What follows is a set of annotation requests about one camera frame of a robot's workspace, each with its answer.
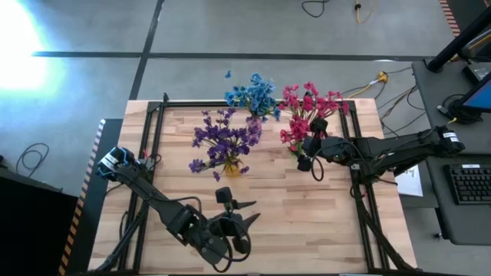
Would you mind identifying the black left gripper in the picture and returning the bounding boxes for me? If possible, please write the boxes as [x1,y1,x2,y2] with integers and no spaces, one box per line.
[190,186,262,267]

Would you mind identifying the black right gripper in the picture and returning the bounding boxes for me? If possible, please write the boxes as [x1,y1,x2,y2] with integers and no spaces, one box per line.
[296,117,354,173]

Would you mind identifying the blue artificial flower bunch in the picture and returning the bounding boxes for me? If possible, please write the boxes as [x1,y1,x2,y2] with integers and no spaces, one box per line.
[224,86,251,109]
[224,70,277,109]
[249,97,282,123]

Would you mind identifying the pink glass vase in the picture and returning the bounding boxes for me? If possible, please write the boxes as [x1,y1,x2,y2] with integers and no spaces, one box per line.
[247,116,264,134]

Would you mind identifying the yellow glass vase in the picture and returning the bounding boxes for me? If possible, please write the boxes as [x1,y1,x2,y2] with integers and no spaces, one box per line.
[224,160,242,179]

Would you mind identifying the white paper sheet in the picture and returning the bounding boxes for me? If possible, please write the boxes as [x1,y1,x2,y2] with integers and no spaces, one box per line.
[394,164,424,198]

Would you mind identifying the grey desk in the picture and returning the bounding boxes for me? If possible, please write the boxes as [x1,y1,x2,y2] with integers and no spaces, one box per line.
[411,59,491,155]
[424,153,491,246]

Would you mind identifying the black mat striped edge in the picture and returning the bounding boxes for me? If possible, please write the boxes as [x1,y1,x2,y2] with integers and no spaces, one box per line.
[57,117,126,276]

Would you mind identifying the black computer keyboard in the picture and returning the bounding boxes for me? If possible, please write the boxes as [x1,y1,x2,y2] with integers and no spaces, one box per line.
[447,163,491,206]

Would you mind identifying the computer monitor blue screen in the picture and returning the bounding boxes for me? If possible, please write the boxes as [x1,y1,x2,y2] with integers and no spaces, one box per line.
[459,71,491,114]

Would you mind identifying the black diagonal pole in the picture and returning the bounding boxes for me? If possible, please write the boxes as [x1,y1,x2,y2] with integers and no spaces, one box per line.
[427,6,491,74]

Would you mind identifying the black desktop device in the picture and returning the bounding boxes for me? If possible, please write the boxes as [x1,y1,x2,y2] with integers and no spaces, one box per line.
[461,60,491,84]

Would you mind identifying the striped hazard tape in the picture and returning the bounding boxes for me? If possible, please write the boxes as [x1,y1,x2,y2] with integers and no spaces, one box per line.
[438,0,461,38]

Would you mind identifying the black cabinet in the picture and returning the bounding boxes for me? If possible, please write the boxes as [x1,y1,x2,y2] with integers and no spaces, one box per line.
[0,166,80,276]

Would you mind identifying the black left camera cable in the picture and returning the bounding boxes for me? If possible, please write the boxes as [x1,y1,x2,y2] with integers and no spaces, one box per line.
[212,217,253,274]

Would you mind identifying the black camera cable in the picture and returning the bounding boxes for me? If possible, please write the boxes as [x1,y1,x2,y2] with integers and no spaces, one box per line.
[309,143,346,182]
[212,217,253,274]

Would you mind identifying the yellow power plug cable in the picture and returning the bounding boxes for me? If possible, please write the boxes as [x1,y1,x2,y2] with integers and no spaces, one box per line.
[347,71,390,99]

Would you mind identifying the black floor cable loop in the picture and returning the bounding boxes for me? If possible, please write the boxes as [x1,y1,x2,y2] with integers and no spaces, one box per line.
[301,0,331,18]

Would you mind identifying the yellow floor cable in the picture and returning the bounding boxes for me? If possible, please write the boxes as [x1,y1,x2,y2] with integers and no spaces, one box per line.
[353,0,375,25]

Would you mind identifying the black coiled desk cable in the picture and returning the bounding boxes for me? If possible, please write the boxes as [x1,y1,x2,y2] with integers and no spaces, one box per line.
[440,94,485,126]

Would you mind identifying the black floor cable coil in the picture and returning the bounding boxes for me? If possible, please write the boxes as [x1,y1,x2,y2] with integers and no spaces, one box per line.
[15,142,51,174]

